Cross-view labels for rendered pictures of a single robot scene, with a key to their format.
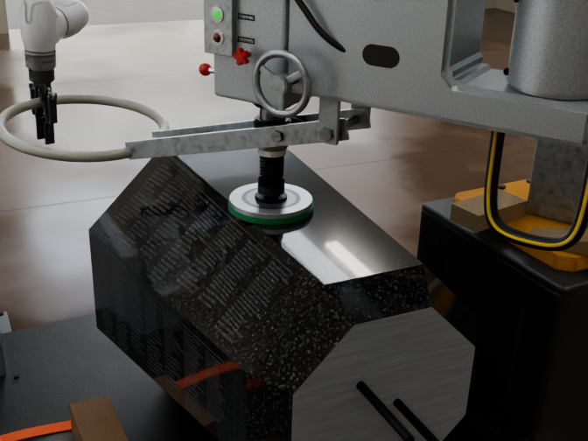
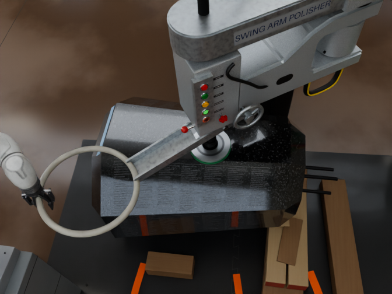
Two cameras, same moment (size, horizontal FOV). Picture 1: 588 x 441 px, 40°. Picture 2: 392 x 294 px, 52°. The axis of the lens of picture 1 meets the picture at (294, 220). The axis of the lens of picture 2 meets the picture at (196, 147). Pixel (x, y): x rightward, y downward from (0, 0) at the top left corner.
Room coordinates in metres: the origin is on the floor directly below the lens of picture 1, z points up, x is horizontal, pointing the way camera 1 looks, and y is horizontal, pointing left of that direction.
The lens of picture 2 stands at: (1.25, 0.98, 2.66)
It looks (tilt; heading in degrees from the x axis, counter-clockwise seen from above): 58 degrees down; 309
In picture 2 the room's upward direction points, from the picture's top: 6 degrees counter-clockwise
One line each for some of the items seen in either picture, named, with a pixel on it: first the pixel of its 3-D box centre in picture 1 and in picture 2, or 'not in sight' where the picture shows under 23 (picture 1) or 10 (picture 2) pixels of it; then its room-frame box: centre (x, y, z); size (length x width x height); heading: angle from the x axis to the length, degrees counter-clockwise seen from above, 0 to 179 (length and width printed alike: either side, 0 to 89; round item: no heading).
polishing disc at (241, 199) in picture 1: (270, 199); (210, 144); (1.90, 0.06, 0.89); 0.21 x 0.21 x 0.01
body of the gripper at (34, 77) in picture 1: (42, 82); (34, 191); (2.39, 0.78, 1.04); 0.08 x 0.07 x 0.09; 45
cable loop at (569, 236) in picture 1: (539, 178); (325, 72); (1.56, -0.50, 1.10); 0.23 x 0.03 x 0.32; 59
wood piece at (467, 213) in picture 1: (488, 210); not in sight; (2.07, -0.54, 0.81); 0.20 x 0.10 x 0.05; 126
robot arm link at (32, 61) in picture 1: (40, 59); (28, 183); (2.39, 0.77, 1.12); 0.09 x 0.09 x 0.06
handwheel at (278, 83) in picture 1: (290, 80); (244, 111); (1.74, 0.02, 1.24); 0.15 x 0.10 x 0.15; 59
